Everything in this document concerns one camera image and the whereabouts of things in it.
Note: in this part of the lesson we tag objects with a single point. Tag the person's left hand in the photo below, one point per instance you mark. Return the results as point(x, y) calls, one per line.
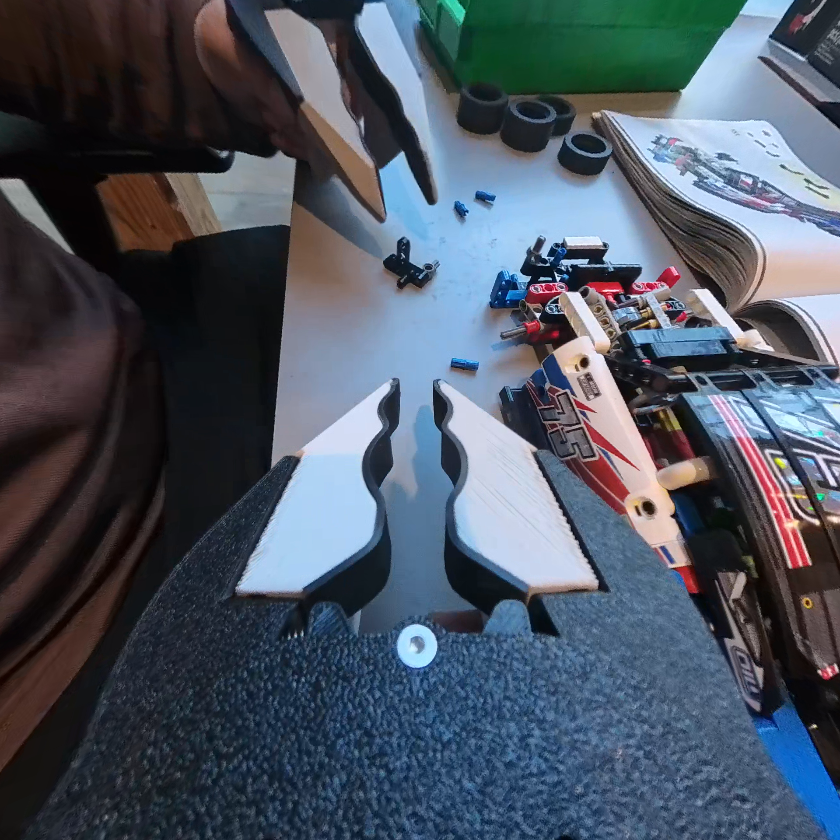
point(243, 92)

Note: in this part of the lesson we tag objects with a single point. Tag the brick model race car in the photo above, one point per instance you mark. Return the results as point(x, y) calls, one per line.
point(722, 426)

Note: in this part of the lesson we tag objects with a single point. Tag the black angled brick beam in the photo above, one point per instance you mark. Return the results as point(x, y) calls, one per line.
point(394, 264)
point(401, 248)

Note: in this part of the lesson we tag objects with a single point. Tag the black rubber tyre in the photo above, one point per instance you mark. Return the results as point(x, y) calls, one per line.
point(525, 141)
point(479, 121)
point(568, 121)
point(581, 167)

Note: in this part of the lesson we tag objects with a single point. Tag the open instruction booklet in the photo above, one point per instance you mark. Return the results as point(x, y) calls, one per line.
point(709, 157)

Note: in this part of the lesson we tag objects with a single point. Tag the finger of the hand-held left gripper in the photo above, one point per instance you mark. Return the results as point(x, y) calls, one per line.
point(328, 131)
point(394, 124)

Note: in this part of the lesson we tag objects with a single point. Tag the grey desk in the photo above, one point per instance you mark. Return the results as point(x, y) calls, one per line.
point(341, 341)

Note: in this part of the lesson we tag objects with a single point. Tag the black chair armrest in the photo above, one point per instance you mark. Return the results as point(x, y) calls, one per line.
point(197, 163)

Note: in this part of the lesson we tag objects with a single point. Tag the black brick connector pin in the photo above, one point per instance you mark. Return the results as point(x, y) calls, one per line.
point(403, 282)

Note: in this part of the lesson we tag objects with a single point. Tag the green plastic bin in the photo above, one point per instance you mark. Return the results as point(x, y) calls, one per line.
point(590, 46)

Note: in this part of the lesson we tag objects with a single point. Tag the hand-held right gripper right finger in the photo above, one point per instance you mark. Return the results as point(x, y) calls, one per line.
point(518, 518)

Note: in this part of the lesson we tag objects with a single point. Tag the wooden cabinet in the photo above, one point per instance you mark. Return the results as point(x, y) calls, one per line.
point(157, 210)

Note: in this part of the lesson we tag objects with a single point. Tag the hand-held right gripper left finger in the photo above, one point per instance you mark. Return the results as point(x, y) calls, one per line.
point(315, 525)

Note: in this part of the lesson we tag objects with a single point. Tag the black cardboard toy box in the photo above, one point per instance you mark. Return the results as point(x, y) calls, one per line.
point(820, 39)

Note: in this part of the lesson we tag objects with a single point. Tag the person's black trousers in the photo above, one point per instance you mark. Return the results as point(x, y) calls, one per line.
point(216, 361)

